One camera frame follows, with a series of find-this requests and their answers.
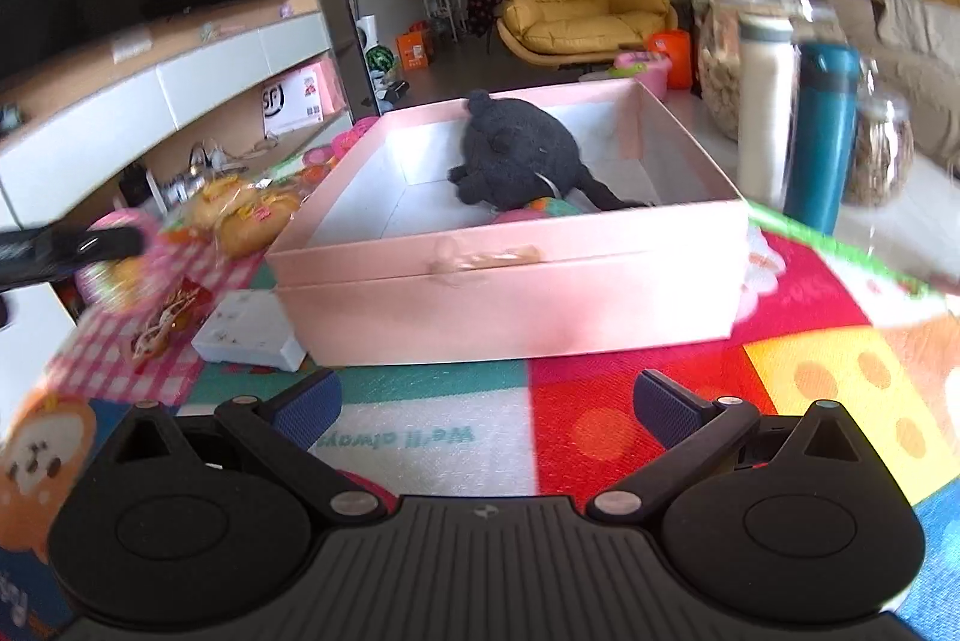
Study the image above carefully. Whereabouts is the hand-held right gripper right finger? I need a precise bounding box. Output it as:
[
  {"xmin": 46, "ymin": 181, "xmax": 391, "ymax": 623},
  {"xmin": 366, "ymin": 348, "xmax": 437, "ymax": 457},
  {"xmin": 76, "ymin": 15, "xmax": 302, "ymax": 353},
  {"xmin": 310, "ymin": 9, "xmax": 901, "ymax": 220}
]
[{"xmin": 586, "ymin": 369, "xmax": 863, "ymax": 526}]

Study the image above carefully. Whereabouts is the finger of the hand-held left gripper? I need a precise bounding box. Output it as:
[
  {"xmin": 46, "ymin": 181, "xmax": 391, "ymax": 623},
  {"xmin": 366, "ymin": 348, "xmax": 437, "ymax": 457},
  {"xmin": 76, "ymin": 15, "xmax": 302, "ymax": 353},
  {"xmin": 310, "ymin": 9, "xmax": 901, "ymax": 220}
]
[{"xmin": 45, "ymin": 225, "xmax": 147, "ymax": 278}]

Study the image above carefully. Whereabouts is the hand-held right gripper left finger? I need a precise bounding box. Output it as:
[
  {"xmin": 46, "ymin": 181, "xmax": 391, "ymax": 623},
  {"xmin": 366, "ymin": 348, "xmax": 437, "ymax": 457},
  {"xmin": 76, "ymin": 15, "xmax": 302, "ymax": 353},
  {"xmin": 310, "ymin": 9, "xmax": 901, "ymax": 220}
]
[{"xmin": 112, "ymin": 369, "xmax": 380, "ymax": 526}]

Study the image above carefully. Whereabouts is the pink round snack packet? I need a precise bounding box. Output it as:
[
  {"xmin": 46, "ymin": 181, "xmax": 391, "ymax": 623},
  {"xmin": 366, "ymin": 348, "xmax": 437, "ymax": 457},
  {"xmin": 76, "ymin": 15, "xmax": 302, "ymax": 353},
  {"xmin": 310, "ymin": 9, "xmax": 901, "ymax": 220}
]
[{"xmin": 73, "ymin": 210, "xmax": 177, "ymax": 314}]

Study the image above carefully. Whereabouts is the bread bun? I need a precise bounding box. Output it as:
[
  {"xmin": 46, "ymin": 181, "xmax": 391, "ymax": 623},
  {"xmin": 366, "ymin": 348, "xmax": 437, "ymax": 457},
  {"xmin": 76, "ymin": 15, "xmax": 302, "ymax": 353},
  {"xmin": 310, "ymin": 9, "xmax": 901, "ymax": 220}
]
[
  {"xmin": 184, "ymin": 174, "xmax": 260, "ymax": 231},
  {"xmin": 214, "ymin": 187, "xmax": 305, "ymax": 261}
]

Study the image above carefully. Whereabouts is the pink cardboard box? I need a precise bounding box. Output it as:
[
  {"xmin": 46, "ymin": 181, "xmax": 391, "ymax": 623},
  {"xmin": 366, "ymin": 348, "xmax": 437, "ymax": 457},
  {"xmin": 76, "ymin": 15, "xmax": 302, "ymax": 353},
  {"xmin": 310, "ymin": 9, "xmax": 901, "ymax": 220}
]
[{"xmin": 264, "ymin": 79, "xmax": 751, "ymax": 368}]

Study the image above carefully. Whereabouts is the black plush toy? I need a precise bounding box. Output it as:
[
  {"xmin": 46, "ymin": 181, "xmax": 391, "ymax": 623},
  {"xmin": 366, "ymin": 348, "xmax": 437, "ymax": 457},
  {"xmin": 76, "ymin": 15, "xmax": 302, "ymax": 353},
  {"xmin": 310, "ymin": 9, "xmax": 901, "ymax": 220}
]
[{"xmin": 448, "ymin": 90, "xmax": 650, "ymax": 213}]

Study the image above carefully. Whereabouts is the white power strip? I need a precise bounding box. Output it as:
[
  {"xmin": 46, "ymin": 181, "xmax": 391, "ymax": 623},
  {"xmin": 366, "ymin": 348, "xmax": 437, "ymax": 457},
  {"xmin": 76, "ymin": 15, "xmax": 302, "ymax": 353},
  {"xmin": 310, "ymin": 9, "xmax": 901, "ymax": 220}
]
[{"xmin": 191, "ymin": 290, "xmax": 308, "ymax": 374}]

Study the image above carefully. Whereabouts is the red snack packet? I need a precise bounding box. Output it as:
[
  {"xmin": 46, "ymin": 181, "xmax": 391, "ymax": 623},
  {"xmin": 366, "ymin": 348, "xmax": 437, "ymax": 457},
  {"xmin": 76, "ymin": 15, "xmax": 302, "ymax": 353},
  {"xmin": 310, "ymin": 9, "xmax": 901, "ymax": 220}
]
[{"xmin": 124, "ymin": 276, "xmax": 216, "ymax": 363}]

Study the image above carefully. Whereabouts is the colourful printed play mat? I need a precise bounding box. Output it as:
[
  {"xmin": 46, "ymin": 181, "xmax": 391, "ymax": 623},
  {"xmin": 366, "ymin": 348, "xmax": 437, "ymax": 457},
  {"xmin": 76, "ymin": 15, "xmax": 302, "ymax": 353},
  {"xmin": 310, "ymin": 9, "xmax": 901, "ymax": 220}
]
[{"xmin": 0, "ymin": 142, "xmax": 960, "ymax": 641}]

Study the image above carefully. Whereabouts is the white television cabinet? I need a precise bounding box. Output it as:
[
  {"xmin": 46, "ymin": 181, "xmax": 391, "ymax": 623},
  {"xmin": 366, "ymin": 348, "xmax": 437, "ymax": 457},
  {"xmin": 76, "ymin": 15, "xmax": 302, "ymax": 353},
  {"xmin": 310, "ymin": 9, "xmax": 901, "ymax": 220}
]
[{"xmin": 0, "ymin": 11, "xmax": 335, "ymax": 230}]

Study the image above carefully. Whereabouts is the colourful soft toy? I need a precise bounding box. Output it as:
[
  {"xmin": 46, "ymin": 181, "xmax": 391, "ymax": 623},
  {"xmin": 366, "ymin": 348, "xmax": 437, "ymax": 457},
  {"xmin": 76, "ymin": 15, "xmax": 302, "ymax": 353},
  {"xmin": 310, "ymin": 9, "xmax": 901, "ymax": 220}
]
[{"xmin": 491, "ymin": 196, "xmax": 590, "ymax": 226}]

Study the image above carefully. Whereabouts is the pink and white parcel box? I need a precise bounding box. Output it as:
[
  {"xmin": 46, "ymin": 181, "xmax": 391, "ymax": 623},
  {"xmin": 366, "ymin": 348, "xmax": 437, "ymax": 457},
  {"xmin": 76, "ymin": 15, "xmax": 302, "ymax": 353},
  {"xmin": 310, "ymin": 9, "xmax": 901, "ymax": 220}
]
[{"xmin": 260, "ymin": 58, "xmax": 347, "ymax": 139}]

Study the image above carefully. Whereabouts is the teal thermos bottle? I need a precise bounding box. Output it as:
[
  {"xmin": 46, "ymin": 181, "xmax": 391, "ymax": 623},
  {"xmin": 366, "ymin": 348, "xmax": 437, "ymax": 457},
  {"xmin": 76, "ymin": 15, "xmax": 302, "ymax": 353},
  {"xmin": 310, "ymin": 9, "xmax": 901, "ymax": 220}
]
[{"xmin": 782, "ymin": 41, "xmax": 862, "ymax": 236}]

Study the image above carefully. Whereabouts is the white thermos bottle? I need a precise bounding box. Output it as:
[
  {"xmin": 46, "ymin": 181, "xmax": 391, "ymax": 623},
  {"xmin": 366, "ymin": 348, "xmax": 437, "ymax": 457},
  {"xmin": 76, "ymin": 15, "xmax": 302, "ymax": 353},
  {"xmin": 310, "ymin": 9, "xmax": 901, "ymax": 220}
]
[{"xmin": 737, "ymin": 11, "xmax": 801, "ymax": 209}]

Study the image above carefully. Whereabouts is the small glass jar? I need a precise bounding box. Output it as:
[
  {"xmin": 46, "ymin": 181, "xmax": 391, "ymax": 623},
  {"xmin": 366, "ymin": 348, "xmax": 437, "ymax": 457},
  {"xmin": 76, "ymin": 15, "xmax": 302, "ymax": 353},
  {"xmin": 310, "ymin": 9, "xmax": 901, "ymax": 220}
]
[{"xmin": 844, "ymin": 86, "xmax": 914, "ymax": 209}]

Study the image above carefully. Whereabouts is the large glass jar of nuts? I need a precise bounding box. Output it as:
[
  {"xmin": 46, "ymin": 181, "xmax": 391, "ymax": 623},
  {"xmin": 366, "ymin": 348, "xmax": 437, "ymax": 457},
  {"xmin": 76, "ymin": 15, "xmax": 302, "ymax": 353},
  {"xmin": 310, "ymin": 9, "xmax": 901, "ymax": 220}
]
[{"xmin": 688, "ymin": 0, "xmax": 837, "ymax": 142}]

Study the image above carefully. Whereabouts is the pink and green bowl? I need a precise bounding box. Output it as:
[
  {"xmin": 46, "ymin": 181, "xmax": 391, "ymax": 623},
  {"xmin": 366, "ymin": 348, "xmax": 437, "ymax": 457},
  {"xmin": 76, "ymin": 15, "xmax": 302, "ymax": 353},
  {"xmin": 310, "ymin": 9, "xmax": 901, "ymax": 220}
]
[{"xmin": 613, "ymin": 51, "xmax": 673, "ymax": 97}]

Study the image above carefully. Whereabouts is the white standing fan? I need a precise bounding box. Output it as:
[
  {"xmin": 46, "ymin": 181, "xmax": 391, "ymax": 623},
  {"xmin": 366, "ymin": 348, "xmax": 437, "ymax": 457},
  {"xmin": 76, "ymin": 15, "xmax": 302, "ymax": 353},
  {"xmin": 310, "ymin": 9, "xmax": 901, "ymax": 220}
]
[{"xmin": 348, "ymin": 0, "xmax": 378, "ymax": 52}]

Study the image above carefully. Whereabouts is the orange cardboard box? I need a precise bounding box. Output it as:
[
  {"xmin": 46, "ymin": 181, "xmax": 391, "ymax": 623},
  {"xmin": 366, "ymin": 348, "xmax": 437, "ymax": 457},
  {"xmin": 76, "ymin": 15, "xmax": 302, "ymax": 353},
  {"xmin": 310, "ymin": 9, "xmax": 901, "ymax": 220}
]
[{"xmin": 395, "ymin": 28, "xmax": 436, "ymax": 71}]

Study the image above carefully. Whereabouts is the beige sofa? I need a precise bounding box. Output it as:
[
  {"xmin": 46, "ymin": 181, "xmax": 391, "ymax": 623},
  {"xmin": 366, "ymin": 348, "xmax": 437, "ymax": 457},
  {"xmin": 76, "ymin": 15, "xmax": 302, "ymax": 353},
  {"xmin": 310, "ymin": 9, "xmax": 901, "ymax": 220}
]
[{"xmin": 821, "ymin": 0, "xmax": 960, "ymax": 170}]

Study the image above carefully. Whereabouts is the black dotted cloth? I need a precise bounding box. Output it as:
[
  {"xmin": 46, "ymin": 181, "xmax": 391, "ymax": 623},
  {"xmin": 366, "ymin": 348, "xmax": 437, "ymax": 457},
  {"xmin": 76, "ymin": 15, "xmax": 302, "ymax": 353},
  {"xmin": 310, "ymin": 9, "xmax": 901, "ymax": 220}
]
[{"xmin": 463, "ymin": 0, "xmax": 505, "ymax": 40}]

